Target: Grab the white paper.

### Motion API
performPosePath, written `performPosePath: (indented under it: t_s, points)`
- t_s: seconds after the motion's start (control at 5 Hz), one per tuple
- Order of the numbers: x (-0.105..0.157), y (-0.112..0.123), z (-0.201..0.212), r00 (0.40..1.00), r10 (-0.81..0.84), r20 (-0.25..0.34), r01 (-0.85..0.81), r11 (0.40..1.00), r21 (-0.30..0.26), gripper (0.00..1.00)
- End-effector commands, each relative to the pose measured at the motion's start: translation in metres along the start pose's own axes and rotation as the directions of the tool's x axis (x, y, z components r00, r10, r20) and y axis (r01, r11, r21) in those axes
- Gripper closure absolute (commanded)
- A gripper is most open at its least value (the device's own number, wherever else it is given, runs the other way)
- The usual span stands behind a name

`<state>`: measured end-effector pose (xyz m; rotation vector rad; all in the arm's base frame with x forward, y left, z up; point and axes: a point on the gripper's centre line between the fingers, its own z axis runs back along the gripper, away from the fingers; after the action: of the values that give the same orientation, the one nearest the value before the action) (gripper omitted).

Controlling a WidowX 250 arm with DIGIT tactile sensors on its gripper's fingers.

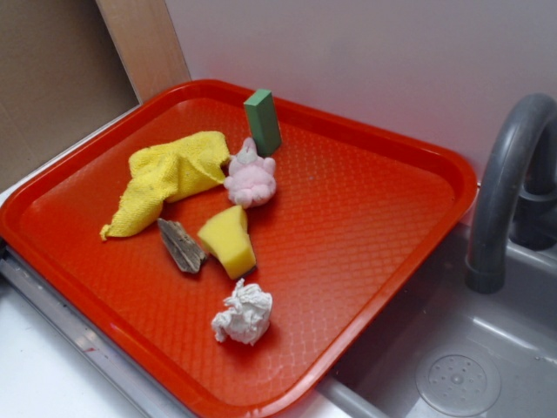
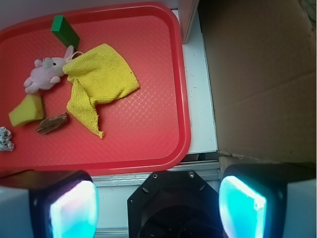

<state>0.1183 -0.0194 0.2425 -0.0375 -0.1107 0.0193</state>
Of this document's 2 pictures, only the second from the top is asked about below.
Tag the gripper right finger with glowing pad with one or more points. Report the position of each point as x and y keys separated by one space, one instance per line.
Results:
x=269 y=200

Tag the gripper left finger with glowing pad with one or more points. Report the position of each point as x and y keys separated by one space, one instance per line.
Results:
x=48 y=204

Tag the white paper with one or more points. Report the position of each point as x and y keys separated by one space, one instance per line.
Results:
x=5 y=140

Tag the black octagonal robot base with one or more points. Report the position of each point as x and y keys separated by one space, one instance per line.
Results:
x=174 y=205

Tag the yellow sponge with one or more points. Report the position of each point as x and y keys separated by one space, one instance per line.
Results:
x=30 y=109

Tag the pink plush bunny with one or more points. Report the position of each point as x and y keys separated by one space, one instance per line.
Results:
x=47 y=72

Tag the yellow microfiber cloth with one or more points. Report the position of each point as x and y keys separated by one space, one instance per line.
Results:
x=98 y=76

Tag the brown cardboard box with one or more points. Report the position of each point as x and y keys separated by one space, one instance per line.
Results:
x=262 y=63

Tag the green rectangular block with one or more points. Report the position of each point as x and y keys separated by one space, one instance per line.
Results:
x=64 y=32

